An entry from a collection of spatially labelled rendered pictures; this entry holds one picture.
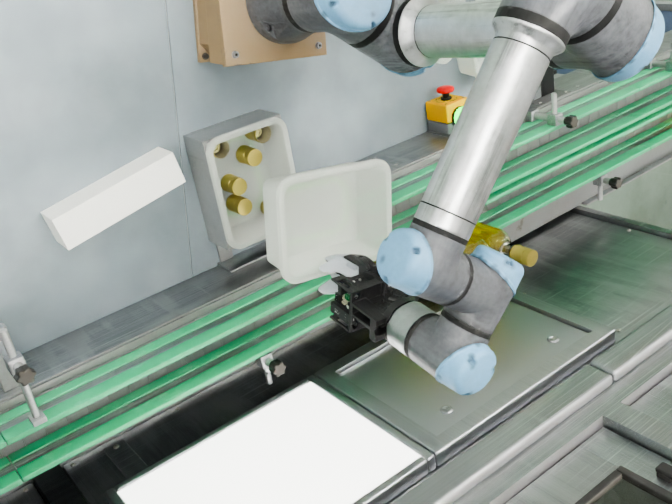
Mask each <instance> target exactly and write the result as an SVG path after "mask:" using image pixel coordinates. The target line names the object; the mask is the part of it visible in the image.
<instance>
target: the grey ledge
mask: <svg viewBox="0 0 672 504"><path fill-rule="evenodd" d="M671 159H672V139H670V140H668V141H666V142H664V143H662V144H661V145H659V146H657V147H655V148H653V149H651V150H649V151H647V152H645V153H644V154H642V155H640V156H638V157H636V158H634V159H632V160H630V161H629V162H627V163H625V164H623V165H621V166H619V167H617V168H615V169H614V170H612V171H610V172H608V173H606V174H607V178H614V177H620V178H621V180H622V181H623V182H622V184H621V187H622V186H624V185H626V184H628V183H629V182H631V181H633V180H635V179H637V178H638V177H640V176H642V175H644V174H646V173H647V172H649V171H651V170H653V169H655V168H656V167H658V166H660V165H662V164H664V163H665V162H667V161H669V160H671ZM615 190H616V189H613V188H611V186H610V185H608V184H606V185H604V186H603V197H604V196H606V195H608V194H609V193H611V192H613V191H615ZM597 200H598V186H596V185H593V181H591V182H589V183H587V184H585V185H583V186H582V187H580V188H578V189H576V190H574V191H572V192H570V193H568V194H566V195H565V196H563V197H561V198H559V199H557V200H555V201H553V202H551V203H550V204H548V205H546V206H544V207H542V208H540V209H538V210H536V211H534V212H533V213H531V214H529V215H527V216H525V217H523V218H521V219H519V220H518V221H516V222H514V223H512V224H510V225H508V226H506V227H504V228H503V230H504V231H505V232H507V234H508V235H509V237H510V240H511V242H513V241H515V240H517V239H519V238H520V237H522V236H524V235H526V234H528V233H529V232H531V231H533V230H535V229H537V228H539V227H540V226H542V225H544V224H546V223H548V222H550V221H551V220H553V219H555V218H557V217H559V216H560V215H562V214H564V213H566V212H568V211H570V210H571V209H573V208H575V207H577V206H579V205H581V204H582V205H586V206H588V205H590V204H591V203H593V202H595V201H597Z"/></svg>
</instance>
